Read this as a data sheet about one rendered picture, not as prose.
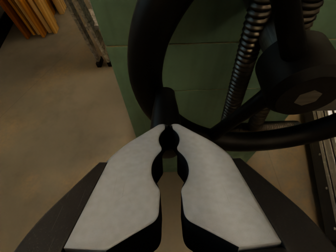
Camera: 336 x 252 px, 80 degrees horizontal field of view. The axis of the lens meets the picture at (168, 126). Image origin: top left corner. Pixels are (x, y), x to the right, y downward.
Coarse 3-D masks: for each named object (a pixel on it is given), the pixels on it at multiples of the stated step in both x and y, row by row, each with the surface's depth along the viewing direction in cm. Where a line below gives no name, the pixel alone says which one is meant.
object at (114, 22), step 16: (96, 0) 29; (112, 0) 29; (128, 0) 29; (208, 0) 29; (224, 0) 29; (240, 0) 29; (96, 16) 31; (112, 16) 31; (128, 16) 31; (192, 16) 31; (208, 16) 31; (224, 16) 31; (240, 16) 31; (320, 16) 31; (112, 32) 33; (128, 32) 33; (176, 32) 33; (192, 32) 33; (208, 32) 33; (224, 32) 33; (240, 32) 33
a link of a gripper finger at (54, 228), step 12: (96, 168) 9; (84, 180) 8; (96, 180) 8; (72, 192) 8; (84, 192) 8; (60, 204) 7; (72, 204) 7; (84, 204) 7; (48, 216) 7; (60, 216) 7; (72, 216) 7; (36, 228) 6; (48, 228) 6; (60, 228) 6; (72, 228) 6; (24, 240) 6; (36, 240) 6; (48, 240) 6; (60, 240) 6
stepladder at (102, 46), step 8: (64, 0) 98; (80, 0) 100; (88, 0) 114; (72, 8) 102; (80, 8) 101; (72, 16) 105; (88, 16) 107; (80, 24) 110; (88, 24) 108; (96, 24) 112; (96, 32) 115; (88, 40) 118; (96, 40) 116; (104, 48) 124; (96, 56) 127; (104, 56) 126; (96, 64) 131
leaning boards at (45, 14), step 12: (0, 0) 126; (12, 0) 132; (24, 0) 131; (36, 0) 131; (48, 0) 158; (60, 0) 161; (12, 12) 135; (24, 12) 137; (36, 12) 139; (48, 12) 143; (60, 12) 163; (24, 24) 146; (36, 24) 141; (48, 24) 146; (24, 36) 147
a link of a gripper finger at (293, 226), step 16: (240, 160) 9; (256, 176) 8; (256, 192) 7; (272, 192) 7; (272, 208) 7; (288, 208) 7; (272, 224) 6; (288, 224) 6; (304, 224) 6; (288, 240) 6; (304, 240) 6; (320, 240) 6
